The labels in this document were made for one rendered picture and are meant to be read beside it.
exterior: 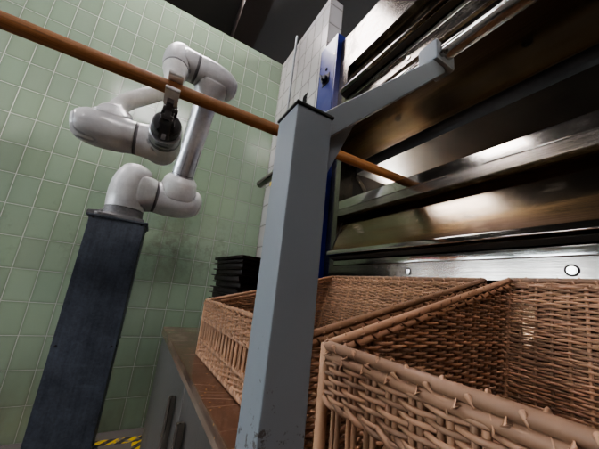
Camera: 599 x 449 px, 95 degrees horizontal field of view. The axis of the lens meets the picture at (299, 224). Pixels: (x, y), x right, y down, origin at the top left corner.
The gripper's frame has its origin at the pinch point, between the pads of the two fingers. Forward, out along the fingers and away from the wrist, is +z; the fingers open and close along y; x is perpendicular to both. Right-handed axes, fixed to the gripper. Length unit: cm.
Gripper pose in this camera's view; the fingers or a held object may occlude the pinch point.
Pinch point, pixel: (173, 89)
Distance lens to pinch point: 75.2
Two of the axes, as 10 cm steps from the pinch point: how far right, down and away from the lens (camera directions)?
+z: 5.0, -1.5, -8.5
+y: -1.1, 9.7, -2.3
